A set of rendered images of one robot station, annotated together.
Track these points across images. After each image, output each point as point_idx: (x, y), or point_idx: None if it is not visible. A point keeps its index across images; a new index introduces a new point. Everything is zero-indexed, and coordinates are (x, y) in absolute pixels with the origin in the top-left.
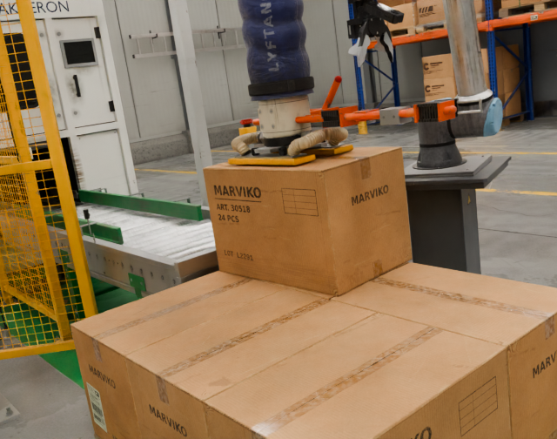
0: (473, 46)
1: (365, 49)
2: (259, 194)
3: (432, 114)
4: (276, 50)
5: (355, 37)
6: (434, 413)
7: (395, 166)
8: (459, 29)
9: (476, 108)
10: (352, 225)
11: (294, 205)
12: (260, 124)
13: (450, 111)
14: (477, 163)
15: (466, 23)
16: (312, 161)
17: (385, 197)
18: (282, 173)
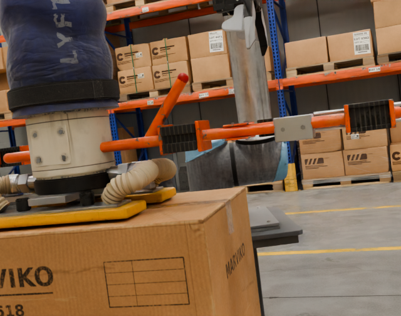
0: (262, 73)
1: (254, 22)
2: (49, 279)
3: (374, 118)
4: (71, 31)
5: (227, 9)
6: None
7: (245, 215)
8: (250, 51)
9: (268, 147)
10: (230, 312)
11: (133, 289)
12: (35, 157)
13: None
14: (265, 214)
15: (256, 44)
16: (140, 212)
17: (244, 261)
18: (106, 234)
